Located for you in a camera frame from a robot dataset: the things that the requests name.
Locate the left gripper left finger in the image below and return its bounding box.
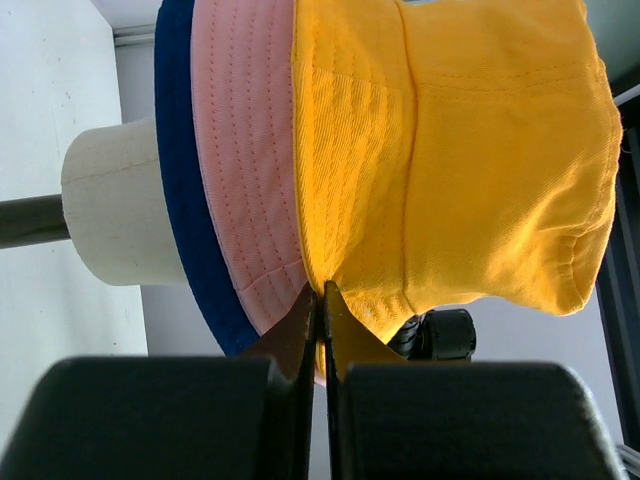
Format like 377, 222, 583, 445
1, 288, 316, 479

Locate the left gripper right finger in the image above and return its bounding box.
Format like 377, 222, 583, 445
322, 283, 627, 479

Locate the blue bucket hat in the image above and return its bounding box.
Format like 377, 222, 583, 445
154, 1, 259, 356

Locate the yellow bucket hat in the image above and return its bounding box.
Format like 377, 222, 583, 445
290, 0, 624, 346

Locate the pink bucket hat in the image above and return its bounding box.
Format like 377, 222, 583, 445
191, 1, 307, 338

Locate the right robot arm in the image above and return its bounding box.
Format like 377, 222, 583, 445
388, 309, 477, 361

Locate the aluminium mounting rail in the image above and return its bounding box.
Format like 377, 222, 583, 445
113, 24, 155, 48

